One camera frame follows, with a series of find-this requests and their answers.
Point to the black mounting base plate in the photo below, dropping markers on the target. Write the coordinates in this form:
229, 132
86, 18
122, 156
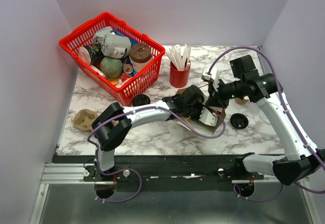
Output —
168, 173

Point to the red straw holder cup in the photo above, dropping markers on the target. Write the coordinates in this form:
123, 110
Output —
179, 79

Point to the black plastic cup lid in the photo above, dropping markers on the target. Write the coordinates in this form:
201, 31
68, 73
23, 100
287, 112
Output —
140, 100

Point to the red plastic shopping basket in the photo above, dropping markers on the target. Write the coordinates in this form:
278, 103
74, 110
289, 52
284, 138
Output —
138, 84

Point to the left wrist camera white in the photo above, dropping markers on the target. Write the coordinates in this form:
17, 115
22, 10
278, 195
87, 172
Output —
209, 116

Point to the cardboard cup carrier left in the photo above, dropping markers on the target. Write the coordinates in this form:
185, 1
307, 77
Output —
84, 119

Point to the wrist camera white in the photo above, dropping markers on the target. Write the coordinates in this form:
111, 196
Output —
212, 79
209, 116

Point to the brown lidded tub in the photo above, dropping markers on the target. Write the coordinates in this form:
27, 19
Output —
140, 56

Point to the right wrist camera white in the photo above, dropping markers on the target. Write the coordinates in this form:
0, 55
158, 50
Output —
212, 79

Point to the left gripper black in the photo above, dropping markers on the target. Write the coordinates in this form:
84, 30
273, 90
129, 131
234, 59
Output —
201, 106

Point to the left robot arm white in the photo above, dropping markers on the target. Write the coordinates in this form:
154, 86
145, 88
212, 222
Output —
113, 125

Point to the tilted empty paper cup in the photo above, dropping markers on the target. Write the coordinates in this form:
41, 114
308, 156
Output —
240, 101

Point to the black plastic lid on table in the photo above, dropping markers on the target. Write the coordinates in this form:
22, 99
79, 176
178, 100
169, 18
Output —
239, 121

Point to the aluminium rail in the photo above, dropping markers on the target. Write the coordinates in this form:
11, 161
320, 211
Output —
78, 173

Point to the black printed can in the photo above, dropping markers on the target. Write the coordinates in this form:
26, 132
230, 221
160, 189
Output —
90, 54

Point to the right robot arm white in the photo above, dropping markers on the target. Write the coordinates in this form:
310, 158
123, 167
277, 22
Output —
302, 157

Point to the bundle of white wrapped straws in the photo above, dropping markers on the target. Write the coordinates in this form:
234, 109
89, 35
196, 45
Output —
179, 56

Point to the green round melon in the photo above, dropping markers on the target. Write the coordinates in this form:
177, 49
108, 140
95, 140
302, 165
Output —
111, 67

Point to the brown paper takeout bag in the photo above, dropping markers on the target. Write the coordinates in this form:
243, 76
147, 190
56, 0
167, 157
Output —
203, 127

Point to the grey paper wrapped package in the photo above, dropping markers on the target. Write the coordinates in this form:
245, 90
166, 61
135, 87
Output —
112, 45

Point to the red bull can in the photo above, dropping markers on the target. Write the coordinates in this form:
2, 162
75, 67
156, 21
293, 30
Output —
128, 67

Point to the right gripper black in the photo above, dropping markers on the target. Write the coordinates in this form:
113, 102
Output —
216, 100

